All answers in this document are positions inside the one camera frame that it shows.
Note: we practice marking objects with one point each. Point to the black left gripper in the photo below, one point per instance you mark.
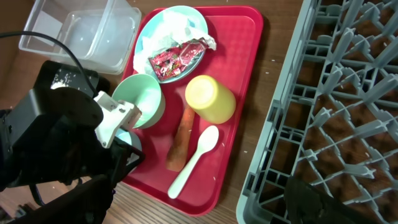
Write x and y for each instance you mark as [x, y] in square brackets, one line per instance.
[87, 202]

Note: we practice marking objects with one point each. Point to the grey dishwasher rack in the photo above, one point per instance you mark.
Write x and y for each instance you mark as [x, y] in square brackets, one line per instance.
[332, 122]

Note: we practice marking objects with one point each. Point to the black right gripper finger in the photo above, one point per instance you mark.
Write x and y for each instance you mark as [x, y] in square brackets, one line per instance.
[307, 205]

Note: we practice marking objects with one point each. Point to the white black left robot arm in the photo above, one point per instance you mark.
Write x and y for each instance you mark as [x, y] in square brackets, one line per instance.
[62, 143]

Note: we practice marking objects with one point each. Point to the yellow plastic cup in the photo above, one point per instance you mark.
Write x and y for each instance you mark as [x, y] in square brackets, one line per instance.
[210, 99]

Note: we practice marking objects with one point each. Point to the orange carrot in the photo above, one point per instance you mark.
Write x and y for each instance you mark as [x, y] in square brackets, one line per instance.
[177, 154]

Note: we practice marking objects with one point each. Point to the white plastic spoon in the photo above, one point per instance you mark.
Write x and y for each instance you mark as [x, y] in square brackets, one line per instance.
[206, 142]

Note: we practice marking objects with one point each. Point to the light blue bowl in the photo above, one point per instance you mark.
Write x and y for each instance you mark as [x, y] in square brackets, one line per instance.
[133, 140]

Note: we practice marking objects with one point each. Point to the red snack wrapper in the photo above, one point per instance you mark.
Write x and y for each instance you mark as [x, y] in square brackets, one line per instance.
[173, 61]

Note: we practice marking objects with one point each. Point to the white tissue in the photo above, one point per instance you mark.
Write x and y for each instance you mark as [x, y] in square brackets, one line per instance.
[164, 34]

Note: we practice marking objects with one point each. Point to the light blue plate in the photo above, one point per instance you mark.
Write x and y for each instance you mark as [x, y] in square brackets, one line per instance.
[192, 18]

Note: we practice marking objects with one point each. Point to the black waste tray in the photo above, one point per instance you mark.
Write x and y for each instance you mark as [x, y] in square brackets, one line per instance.
[50, 68]

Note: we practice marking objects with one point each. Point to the mint green bowl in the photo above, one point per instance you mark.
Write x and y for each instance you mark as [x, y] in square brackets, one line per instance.
[145, 92]

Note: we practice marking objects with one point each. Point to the clear plastic bin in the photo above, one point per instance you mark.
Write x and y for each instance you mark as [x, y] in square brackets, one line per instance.
[100, 33]

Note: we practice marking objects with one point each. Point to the white rice pile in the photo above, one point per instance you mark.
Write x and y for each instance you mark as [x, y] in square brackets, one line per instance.
[61, 80]

